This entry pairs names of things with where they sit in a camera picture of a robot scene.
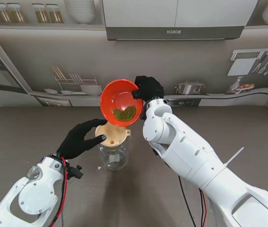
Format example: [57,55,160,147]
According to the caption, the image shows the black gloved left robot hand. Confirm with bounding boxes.
[56,118,108,160]

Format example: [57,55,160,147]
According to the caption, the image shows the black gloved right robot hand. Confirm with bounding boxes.
[131,75,165,101]

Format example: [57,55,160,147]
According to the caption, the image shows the orange plastic bowl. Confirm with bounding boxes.
[100,79,144,126]

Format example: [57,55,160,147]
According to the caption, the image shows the green mung beans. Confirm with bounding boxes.
[112,105,137,122]

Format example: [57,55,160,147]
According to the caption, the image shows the cream plastic funnel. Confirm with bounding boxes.
[95,124,132,151]

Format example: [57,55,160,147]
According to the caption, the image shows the clear glass jar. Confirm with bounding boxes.
[98,143,129,171]

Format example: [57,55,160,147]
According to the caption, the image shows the printed kitchen backdrop banner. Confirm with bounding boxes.
[0,0,268,123]

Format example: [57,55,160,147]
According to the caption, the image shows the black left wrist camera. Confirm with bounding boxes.
[66,165,84,180]

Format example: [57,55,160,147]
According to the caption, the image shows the red left arm cable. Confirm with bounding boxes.
[53,157,70,227]

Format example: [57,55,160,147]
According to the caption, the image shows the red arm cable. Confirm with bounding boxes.
[199,189,207,227]
[53,157,70,227]

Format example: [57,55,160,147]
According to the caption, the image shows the white cable tie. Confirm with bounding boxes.
[226,146,245,167]

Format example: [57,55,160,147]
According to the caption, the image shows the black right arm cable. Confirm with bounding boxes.
[178,176,196,227]

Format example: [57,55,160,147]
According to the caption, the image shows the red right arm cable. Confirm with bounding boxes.
[199,189,207,227]

